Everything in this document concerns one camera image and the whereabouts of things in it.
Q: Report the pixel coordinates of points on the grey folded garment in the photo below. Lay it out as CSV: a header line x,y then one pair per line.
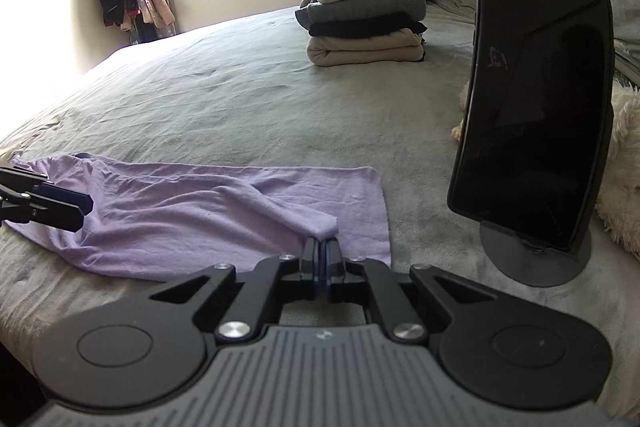
x,y
365,9

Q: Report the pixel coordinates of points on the beige folded garment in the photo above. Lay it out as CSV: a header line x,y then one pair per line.
x,y
360,50

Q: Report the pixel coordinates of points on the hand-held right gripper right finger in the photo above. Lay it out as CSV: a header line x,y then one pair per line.
x,y
334,259

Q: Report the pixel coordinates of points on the purple sweater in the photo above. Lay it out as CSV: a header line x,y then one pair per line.
x,y
175,212

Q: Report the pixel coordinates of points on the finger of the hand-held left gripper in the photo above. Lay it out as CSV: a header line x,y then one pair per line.
x,y
55,214
60,194

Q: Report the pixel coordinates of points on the white plush toy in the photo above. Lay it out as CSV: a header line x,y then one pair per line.
x,y
622,167

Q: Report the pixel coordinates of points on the pink hanging jacket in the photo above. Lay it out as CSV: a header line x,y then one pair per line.
x,y
160,9

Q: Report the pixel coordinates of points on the black smartphone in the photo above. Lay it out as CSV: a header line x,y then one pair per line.
x,y
530,82

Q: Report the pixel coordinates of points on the black folded garment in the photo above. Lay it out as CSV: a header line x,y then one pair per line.
x,y
365,30

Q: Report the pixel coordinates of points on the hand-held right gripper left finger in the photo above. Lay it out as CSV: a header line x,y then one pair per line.
x,y
312,259

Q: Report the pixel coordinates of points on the grey bed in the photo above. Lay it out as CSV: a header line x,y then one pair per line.
x,y
250,107

